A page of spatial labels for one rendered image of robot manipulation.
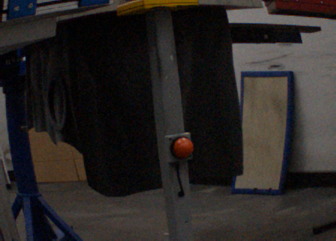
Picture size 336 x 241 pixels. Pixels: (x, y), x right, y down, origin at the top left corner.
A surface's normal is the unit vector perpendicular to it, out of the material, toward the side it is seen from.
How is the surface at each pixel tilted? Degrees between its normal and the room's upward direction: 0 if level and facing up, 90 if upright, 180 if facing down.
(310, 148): 90
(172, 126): 90
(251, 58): 90
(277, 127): 79
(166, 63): 90
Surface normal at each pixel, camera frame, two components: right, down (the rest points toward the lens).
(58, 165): 0.43, -0.26
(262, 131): -0.88, -0.07
